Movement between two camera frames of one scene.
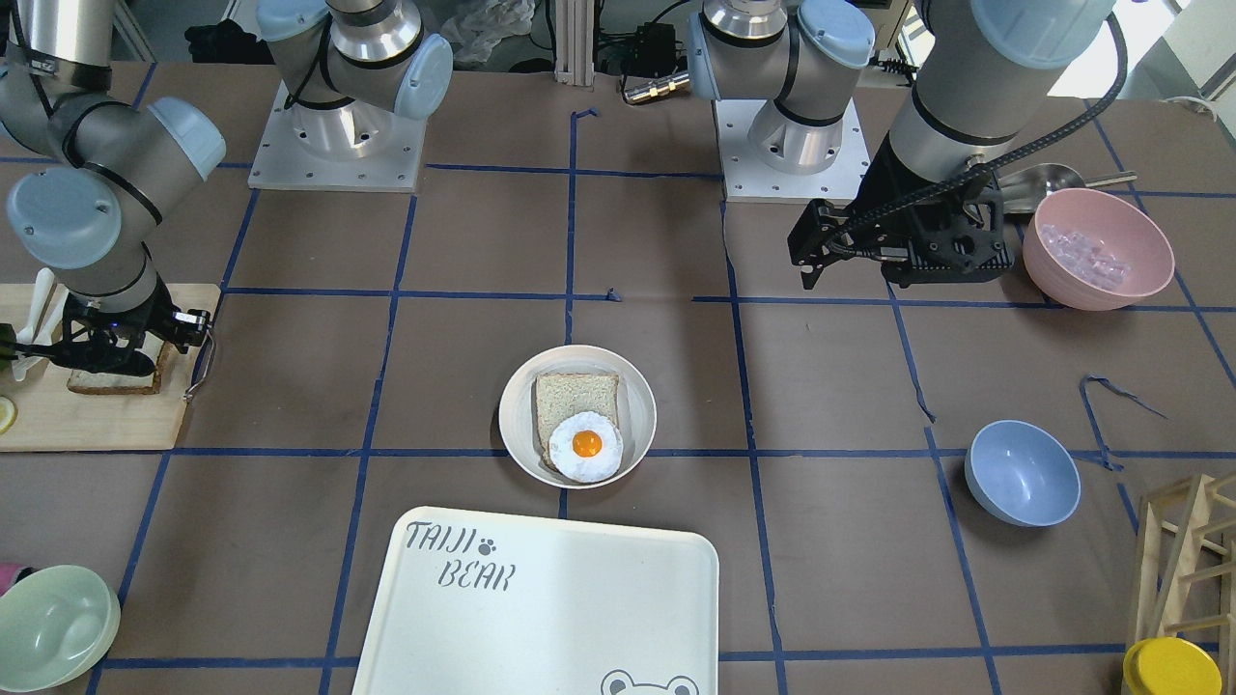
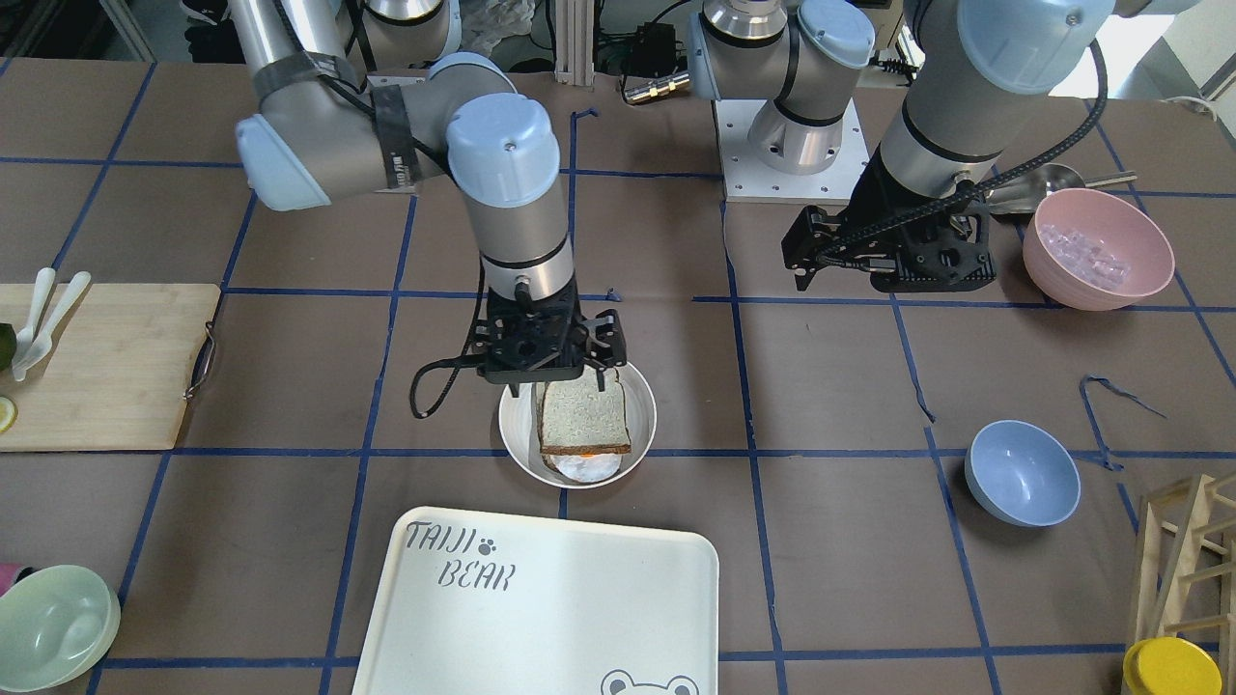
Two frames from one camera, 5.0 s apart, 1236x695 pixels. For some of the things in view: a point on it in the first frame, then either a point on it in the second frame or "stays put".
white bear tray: x=493 y=602 stays put
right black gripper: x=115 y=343 to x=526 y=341
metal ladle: x=1023 y=189 stays put
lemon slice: x=9 y=414 stays put
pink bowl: x=1093 y=250 stays put
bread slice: x=87 y=381 to x=578 y=419
